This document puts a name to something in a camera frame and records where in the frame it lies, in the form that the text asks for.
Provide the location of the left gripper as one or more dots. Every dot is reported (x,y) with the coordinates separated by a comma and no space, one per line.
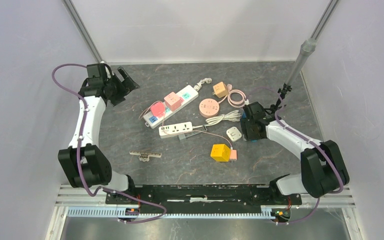
(127,83)

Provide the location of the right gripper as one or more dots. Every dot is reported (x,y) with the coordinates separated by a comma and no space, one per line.
(248,135)

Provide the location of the white square plug adapter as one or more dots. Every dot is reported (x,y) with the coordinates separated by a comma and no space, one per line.
(234,134)

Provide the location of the small pink charger plug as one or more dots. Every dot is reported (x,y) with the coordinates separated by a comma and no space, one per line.
(233,155)

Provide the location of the yellow cube socket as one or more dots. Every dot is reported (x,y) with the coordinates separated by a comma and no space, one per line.
(220,153)

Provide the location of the tan wooden cube plug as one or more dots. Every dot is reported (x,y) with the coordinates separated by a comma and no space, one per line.
(220,90)

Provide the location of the long white power strip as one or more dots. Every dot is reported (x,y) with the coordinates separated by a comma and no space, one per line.
(188,94)

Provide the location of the pink square plug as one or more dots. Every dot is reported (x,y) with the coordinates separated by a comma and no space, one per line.
(173,101)

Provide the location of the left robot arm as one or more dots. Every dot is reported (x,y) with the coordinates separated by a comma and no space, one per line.
(84,164)

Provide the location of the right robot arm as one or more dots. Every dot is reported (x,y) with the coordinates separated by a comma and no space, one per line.
(322,167)

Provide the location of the pink round socket base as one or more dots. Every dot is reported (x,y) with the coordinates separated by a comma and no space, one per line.
(209,108)

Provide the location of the small white power strip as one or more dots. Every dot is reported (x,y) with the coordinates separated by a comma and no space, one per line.
(173,130)

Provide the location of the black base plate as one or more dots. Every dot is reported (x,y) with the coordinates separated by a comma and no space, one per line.
(202,198)

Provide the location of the white cable duct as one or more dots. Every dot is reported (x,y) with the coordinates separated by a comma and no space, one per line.
(119,212)

